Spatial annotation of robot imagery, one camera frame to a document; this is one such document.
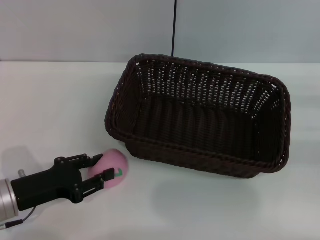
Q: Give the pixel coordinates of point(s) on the dark brown woven basket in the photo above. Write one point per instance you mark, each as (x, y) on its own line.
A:
(200, 125)

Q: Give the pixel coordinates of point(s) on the pink ball with green mark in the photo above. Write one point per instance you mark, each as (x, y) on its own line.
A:
(112, 160)

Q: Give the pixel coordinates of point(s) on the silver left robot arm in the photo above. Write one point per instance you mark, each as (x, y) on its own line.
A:
(7, 197)

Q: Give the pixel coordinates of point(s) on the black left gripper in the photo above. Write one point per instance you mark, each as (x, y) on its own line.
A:
(50, 185)

